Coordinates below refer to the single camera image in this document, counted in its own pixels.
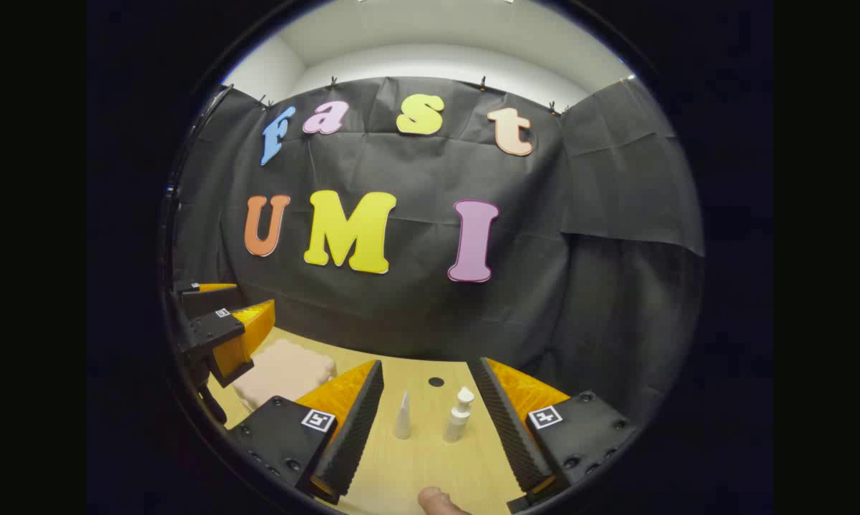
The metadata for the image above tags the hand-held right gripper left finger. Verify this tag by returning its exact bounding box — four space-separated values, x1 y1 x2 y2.
228 360 385 505

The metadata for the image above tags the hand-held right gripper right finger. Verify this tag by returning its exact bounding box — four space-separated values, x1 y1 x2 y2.
467 358 642 501

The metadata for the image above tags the white pump bottle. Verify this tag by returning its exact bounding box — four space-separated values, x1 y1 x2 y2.
444 386 475 443

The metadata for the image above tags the pink suitcase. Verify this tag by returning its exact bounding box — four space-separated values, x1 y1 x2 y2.
233 338 338 412

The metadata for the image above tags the black backdrop cloth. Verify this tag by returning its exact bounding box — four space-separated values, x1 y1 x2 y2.
172 75 704 430

